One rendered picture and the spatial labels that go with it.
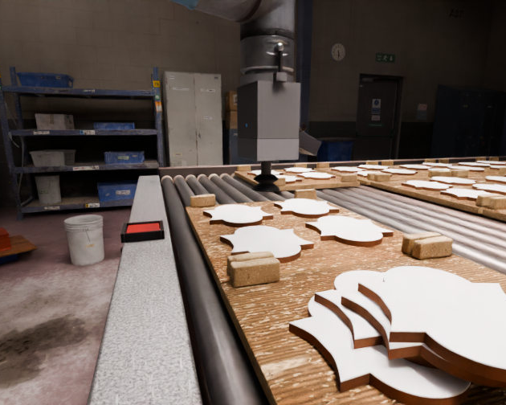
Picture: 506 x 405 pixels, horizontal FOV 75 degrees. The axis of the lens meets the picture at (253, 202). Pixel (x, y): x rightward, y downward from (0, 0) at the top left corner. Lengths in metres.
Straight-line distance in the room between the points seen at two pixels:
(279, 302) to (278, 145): 0.21
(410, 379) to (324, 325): 0.08
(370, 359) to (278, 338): 0.08
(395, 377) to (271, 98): 0.34
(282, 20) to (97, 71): 5.11
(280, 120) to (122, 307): 0.31
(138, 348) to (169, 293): 0.10
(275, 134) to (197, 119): 4.55
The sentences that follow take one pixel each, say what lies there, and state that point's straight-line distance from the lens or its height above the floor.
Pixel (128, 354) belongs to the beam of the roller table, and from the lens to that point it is 0.35.
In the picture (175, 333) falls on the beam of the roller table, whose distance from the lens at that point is 0.36.
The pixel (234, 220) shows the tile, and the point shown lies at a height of 0.95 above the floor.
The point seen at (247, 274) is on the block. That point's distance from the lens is 0.39.
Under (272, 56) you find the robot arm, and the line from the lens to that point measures 0.47.
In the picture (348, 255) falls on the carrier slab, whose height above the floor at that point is 0.94.
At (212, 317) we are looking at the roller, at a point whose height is 0.92.
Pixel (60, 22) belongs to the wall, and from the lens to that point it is 5.69.
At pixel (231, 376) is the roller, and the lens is 0.30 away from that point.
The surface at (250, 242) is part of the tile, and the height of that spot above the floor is 0.95.
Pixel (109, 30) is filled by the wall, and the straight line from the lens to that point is 5.62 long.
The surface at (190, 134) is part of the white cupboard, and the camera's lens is 4.96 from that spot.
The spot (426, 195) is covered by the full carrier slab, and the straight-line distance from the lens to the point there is 1.03.
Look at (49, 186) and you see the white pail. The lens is 5.06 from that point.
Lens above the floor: 1.12
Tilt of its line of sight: 13 degrees down
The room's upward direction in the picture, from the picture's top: straight up
